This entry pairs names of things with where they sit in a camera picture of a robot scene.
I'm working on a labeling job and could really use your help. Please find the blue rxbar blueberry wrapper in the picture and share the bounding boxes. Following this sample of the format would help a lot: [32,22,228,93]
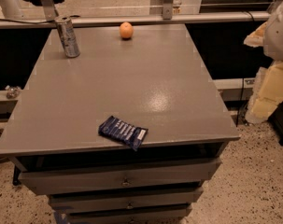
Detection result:
[98,116,148,151]

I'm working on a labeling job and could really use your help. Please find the silver energy drink can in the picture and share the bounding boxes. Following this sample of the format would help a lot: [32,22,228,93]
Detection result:
[55,16,80,58]

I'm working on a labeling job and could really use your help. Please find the white pipe top left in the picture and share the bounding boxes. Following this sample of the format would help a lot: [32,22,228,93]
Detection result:
[0,0,23,19]

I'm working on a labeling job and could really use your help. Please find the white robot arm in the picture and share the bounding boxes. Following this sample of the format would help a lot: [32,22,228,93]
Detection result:
[244,1,283,123]

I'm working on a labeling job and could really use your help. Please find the grey metal rail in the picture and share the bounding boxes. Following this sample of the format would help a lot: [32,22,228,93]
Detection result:
[0,11,270,29]

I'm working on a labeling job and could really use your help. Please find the bottom grey drawer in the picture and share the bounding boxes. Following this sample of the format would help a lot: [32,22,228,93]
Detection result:
[67,204,191,224]

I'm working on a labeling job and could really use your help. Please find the grey drawer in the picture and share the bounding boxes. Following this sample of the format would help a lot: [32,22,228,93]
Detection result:
[67,204,191,224]
[50,187,203,214]
[20,158,221,195]

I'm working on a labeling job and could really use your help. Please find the grey drawer cabinet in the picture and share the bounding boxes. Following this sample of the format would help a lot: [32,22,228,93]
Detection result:
[0,23,241,224]

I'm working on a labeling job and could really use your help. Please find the middle grey drawer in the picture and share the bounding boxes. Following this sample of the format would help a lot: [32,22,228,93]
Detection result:
[50,187,203,214]

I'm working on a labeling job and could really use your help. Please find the small crumpled foil object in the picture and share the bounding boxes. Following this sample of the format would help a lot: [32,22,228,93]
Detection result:
[5,85,21,99]

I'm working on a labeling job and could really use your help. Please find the orange fruit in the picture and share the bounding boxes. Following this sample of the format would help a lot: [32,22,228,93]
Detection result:
[120,22,134,39]

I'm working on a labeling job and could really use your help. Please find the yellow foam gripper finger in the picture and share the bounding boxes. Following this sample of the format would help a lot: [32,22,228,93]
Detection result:
[244,22,267,48]
[245,61,283,124]

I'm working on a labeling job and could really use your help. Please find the top grey drawer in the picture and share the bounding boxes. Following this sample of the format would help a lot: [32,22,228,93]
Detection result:
[20,158,221,195]

